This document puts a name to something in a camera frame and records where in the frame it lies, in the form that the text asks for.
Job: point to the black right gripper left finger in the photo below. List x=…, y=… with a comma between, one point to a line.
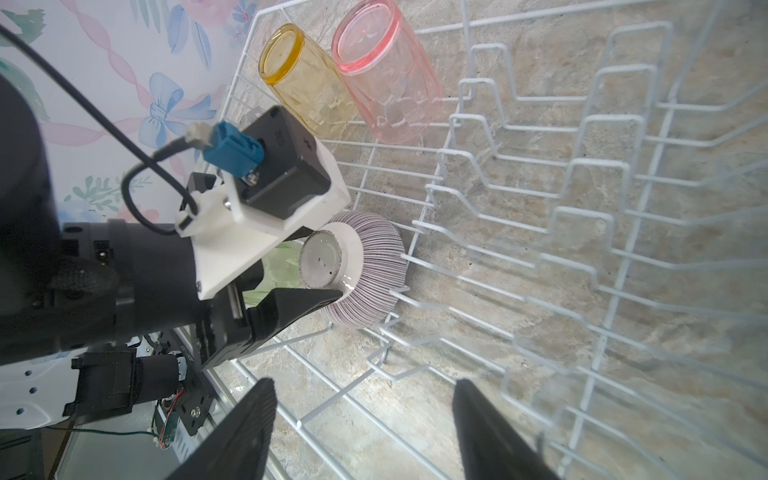
x=238, y=448

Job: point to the ribbed ceramic bowl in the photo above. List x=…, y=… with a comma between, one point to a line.
x=359, y=254

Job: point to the pink translucent cup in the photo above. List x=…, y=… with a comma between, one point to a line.
x=386, y=70

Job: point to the green translucent cup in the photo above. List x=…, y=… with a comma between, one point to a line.
x=281, y=270

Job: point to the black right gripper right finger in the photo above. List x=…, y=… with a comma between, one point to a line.
x=490, y=448

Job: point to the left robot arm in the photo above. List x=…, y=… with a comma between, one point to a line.
x=31, y=239

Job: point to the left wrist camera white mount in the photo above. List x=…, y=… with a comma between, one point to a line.
x=276, y=178

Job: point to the yellow translucent cup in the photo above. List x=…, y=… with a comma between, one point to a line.
x=305, y=80

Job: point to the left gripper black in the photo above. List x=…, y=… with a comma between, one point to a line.
x=128, y=281

